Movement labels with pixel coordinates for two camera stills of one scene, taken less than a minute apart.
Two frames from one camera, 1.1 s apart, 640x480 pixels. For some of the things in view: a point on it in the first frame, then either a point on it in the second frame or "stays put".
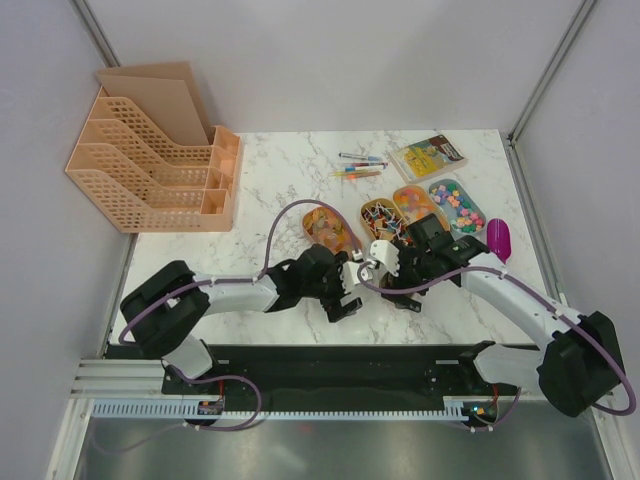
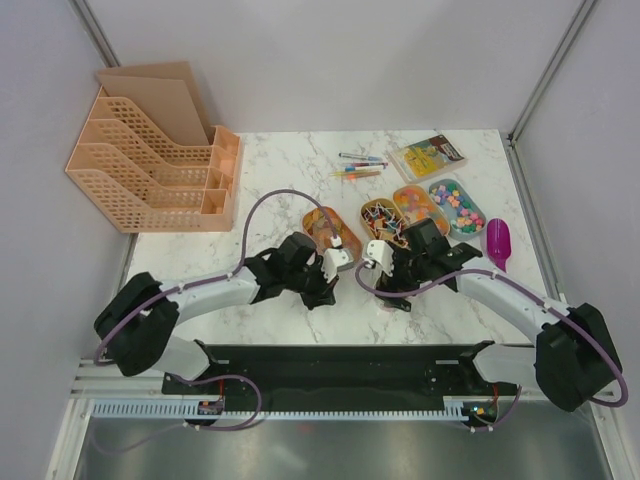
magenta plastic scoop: x=498 y=238 stays put
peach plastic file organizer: x=150 y=156 stays put
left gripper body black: x=331 y=293 -> x=311 y=284
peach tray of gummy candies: x=325 y=226 stays put
